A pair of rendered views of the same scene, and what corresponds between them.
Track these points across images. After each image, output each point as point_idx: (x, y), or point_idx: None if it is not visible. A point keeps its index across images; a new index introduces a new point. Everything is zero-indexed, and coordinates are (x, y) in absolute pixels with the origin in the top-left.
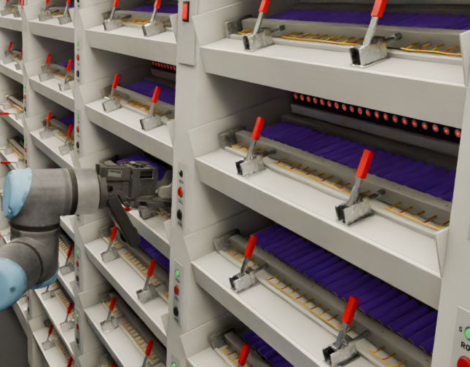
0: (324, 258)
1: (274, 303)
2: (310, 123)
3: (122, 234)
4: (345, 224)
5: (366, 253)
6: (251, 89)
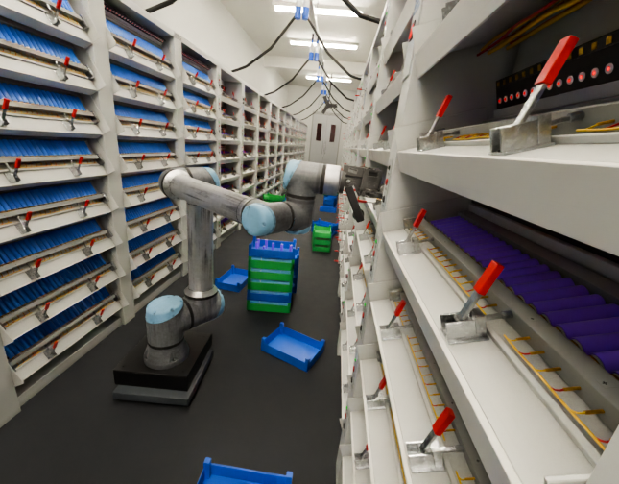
0: (489, 241)
1: (424, 267)
2: (507, 116)
3: (353, 213)
4: (499, 153)
5: (522, 183)
6: (458, 98)
